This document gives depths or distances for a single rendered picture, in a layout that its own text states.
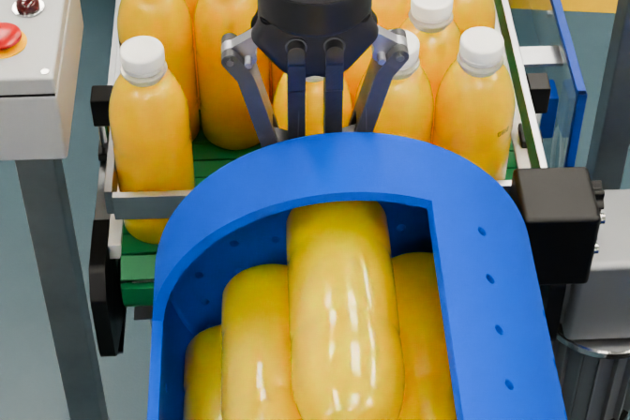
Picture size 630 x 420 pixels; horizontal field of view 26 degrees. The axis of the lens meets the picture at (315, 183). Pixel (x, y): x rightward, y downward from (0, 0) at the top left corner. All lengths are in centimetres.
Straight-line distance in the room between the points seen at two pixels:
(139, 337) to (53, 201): 101
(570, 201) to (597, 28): 186
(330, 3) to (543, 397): 28
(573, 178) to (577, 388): 36
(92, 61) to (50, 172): 158
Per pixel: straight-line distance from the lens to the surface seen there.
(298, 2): 86
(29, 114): 125
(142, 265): 132
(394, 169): 92
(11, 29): 126
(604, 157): 169
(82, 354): 162
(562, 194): 125
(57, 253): 149
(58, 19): 128
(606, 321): 145
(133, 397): 234
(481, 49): 121
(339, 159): 92
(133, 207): 128
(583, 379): 155
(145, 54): 120
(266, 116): 95
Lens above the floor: 187
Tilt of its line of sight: 45 degrees down
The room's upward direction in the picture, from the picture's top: straight up
